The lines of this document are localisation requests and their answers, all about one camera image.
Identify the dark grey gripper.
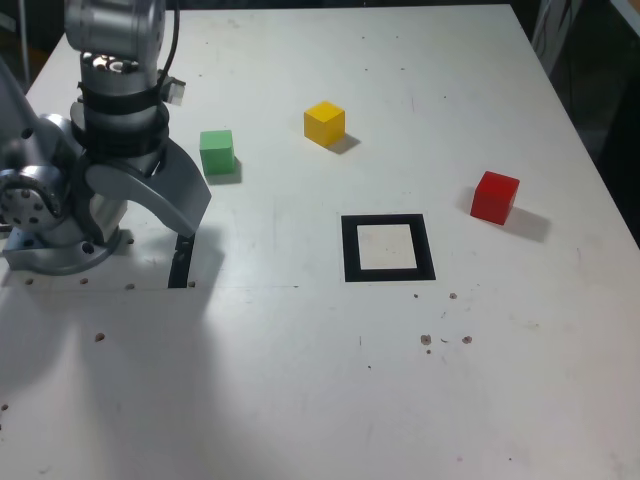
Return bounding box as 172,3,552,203
82,140,213,239

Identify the green cube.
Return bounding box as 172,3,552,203
198,129,236,177

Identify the yellow cube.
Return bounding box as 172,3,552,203
303,100,347,149

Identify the red cube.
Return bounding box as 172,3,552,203
469,170,521,227

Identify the black tape square outline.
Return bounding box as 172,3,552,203
340,213,437,284

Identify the black tape strip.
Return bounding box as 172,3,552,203
167,232,197,290

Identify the small grey wrist camera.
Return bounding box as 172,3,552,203
158,74,189,107

